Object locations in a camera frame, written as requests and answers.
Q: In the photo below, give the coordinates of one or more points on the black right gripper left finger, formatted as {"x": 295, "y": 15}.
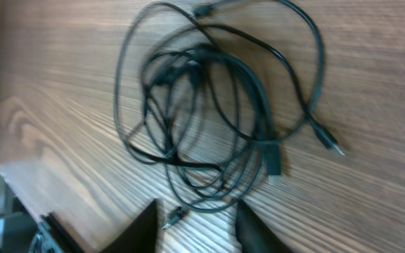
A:
{"x": 140, "y": 236}

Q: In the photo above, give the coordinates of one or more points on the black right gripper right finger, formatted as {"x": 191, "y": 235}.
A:
{"x": 254, "y": 235}

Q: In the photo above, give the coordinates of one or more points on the black USB-A cable blue plug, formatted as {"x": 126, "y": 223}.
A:
{"x": 192, "y": 52}

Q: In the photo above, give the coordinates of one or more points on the black aluminium base frame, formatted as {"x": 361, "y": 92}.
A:
{"x": 21, "y": 232}

